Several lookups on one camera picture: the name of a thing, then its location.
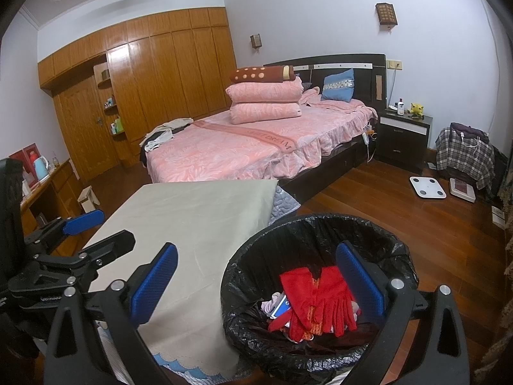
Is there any light blue kettle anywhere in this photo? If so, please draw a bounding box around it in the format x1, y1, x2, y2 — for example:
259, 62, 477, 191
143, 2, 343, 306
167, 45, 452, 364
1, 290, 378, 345
32, 156, 49, 181

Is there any white printed medicine box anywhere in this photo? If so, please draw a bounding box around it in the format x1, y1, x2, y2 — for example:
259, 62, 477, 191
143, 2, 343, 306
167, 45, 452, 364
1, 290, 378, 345
269, 294, 292, 320

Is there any plaid cloth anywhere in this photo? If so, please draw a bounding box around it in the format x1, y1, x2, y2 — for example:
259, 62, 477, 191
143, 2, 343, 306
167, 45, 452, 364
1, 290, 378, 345
435, 122, 495, 191

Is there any brown dotted pillow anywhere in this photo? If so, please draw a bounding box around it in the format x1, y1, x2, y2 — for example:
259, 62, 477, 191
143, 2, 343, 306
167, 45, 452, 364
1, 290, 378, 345
229, 65, 296, 83

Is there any white corded controller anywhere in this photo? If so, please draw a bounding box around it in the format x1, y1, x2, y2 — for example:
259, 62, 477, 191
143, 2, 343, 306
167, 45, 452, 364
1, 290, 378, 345
361, 122, 379, 165

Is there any grey quilted mat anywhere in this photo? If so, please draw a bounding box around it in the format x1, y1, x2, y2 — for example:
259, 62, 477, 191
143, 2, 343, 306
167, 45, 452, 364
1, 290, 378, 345
269, 186, 301, 225

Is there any wooden door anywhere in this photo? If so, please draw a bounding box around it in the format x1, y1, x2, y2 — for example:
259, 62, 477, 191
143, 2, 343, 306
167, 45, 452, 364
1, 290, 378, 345
52, 76, 121, 181

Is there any dark nightstand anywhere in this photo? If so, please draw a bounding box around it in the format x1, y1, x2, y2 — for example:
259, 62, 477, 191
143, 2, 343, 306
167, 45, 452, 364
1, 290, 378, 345
374, 109, 433, 165

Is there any patterned curtain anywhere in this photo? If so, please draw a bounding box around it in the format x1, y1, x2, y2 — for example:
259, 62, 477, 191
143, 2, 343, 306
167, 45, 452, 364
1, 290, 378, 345
479, 140, 513, 370

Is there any red box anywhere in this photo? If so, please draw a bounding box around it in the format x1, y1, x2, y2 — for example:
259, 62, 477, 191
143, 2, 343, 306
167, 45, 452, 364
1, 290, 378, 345
9, 143, 41, 185

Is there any dark wooden bed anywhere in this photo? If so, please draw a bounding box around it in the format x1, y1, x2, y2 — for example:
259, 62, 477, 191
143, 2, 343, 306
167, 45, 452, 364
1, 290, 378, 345
140, 53, 387, 201

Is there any wooden sideboard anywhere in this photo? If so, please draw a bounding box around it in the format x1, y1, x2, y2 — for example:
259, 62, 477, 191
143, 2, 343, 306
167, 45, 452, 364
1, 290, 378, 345
18, 158, 83, 257

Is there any small wooden stool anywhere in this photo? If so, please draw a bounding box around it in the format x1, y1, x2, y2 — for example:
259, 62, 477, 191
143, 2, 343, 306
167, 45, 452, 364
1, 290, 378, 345
77, 185, 101, 214

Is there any pink bedspread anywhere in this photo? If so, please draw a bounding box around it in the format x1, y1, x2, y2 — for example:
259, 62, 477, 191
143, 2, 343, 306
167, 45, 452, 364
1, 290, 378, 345
145, 98, 379, 183

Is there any blue cushion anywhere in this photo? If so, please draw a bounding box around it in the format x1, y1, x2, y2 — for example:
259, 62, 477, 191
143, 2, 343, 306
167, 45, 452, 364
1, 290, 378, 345
321, 68, 355, 102

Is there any trash bin with black bag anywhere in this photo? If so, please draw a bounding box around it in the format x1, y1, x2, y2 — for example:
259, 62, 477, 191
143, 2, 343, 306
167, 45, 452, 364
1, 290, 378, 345
220, 213, 419, 383

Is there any pink folded blanket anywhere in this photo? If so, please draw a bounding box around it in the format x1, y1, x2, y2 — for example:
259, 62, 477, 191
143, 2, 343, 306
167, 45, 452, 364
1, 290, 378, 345
229, 102, 302, 125
224, 76, 303, 104

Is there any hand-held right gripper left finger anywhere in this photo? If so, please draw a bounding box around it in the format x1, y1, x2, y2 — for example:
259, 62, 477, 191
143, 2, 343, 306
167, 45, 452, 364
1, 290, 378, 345
45, 244, 179, 385

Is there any large wooden wall lamp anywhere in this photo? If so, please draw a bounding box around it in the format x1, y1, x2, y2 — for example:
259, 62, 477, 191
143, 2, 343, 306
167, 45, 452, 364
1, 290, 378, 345
375, 2, 397, 29

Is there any wooden wardrobe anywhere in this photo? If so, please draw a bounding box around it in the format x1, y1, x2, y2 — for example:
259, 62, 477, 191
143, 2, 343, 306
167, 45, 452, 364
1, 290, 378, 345
37, 7, 238, 181

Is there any white bathroom scale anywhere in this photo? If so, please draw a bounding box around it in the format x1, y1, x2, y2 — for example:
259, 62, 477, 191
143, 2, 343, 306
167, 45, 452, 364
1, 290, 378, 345
409, 175, 447, 199

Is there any pile of clothes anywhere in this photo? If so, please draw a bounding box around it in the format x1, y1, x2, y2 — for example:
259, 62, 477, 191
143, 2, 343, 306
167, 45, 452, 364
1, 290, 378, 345
139, 117, 195, 165

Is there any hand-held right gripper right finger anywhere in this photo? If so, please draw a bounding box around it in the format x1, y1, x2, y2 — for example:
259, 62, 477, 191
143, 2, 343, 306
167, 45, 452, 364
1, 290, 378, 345
335, 241, 469, 385

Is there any bathroom scale with red top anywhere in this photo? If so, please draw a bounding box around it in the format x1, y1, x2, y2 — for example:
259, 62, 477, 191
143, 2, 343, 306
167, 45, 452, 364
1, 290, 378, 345
449, 177, 477, 203

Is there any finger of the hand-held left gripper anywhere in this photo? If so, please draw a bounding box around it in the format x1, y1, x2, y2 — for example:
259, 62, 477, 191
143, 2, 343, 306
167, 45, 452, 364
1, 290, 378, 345
76, 229, 136, 280
24, 210, 105, 256

